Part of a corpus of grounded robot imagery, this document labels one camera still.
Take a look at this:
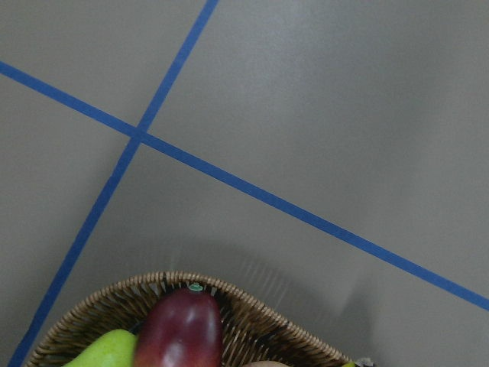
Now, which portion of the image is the woven brown basket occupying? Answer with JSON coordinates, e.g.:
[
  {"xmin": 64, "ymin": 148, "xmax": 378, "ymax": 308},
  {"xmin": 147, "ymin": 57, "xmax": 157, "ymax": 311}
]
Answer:
[{"xmin": 25, "ymin": 271, "xmax": 352, "ymax": 366}]

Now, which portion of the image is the brown paper table cover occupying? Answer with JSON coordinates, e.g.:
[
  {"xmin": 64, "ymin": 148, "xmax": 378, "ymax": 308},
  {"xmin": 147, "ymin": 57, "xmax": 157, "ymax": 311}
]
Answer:
[{"xmin": 1, "ymin": 1, "xmax": 488, "ymax": 366}]

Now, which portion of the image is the green apple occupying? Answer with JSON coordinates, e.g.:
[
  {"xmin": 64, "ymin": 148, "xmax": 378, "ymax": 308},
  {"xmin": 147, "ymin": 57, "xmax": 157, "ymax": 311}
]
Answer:
[{"xmin": 66, "ymin": 329, "xmax": 137, "ymax": 367}]

